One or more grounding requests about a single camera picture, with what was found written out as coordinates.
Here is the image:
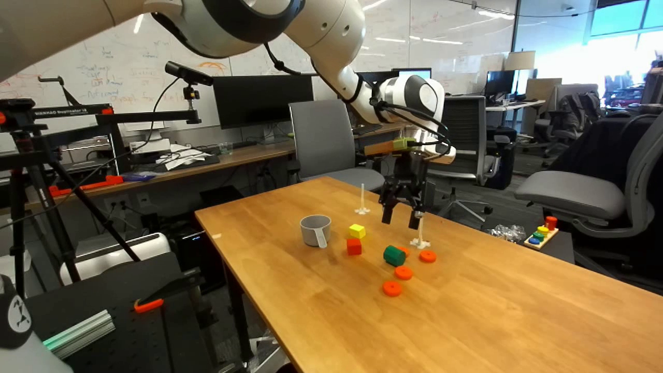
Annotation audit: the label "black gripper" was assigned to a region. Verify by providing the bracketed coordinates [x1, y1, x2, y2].
[379, 155, 427, 229]

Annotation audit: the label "green block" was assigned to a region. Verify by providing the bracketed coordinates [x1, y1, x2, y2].
[382, 245, 409, 269]

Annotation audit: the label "grey plastic measuring cup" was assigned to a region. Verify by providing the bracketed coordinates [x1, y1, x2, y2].
[299, 213, 333, 251]

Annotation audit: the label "white peg stand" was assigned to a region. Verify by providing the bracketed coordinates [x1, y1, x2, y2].
[355, 183, 373, 217]
[409, 209, 434, 251]

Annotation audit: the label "black mesh office chair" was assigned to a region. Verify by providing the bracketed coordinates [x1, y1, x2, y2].
[430, 94, 515, 223]

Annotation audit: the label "grey office chair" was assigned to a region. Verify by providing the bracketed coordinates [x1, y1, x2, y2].
[287, 99, 387, 194]
[513, 111, 663, 278]

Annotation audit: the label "monitor with bright screen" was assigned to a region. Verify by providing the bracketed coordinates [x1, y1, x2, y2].
[395, 67, 435, 83]

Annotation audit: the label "colourful stacking toy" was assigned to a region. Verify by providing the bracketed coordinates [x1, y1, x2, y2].
[525, 213, 559, 251]

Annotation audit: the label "black low table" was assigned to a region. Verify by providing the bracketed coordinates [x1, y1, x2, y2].
[482, 220, 575, 265]

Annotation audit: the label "wide black monitor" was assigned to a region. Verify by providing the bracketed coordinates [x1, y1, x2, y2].
[211, 73, 316, 131]

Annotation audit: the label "long wooden desk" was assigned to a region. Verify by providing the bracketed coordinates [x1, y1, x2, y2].
[26, 141, 299, 209]

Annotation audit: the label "white papers pile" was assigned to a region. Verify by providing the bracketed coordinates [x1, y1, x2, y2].
[147, 143, 214, 173]

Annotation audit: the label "orange clip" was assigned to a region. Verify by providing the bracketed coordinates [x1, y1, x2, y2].
[132, 296, 168, 316]

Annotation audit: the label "white rounded machine cover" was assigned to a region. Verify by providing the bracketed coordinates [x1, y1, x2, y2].
[57, 233, 175, 285]

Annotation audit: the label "black equipment cart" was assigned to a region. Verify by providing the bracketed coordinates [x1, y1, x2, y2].
[26, 251, 223, 373]

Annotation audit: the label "orange bar clamp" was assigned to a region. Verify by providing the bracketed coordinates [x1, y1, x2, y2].
[48, 171, 129, 201]

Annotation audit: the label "silver green bar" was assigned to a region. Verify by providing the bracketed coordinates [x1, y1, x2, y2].
[40, 308, 118, 361]

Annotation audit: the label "black tripod stand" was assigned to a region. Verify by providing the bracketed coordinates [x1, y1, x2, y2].
[0, 96, 204, 298]

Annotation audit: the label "black cap with logo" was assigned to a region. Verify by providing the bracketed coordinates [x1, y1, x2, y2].
[0, 274, 38, 351]

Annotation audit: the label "black camera on clamp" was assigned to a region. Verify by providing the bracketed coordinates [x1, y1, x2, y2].
[163, 60, 215, 104]

